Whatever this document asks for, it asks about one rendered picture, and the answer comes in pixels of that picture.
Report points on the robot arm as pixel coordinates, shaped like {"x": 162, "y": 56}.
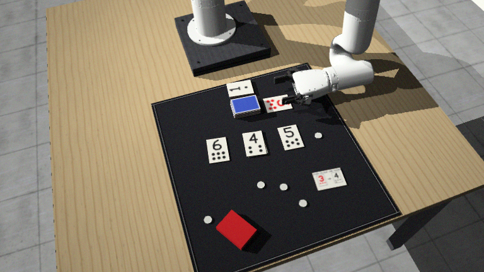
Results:
{"x": 214, "y": 28}

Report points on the black card cloth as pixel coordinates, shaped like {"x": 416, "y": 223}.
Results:
{"x": 282, "y": 224}

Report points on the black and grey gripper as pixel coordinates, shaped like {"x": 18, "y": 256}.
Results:
{"x": 308, "y": 85}

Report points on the red rectangular block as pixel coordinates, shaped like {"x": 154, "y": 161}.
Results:
{"x": 236, "y": 229}

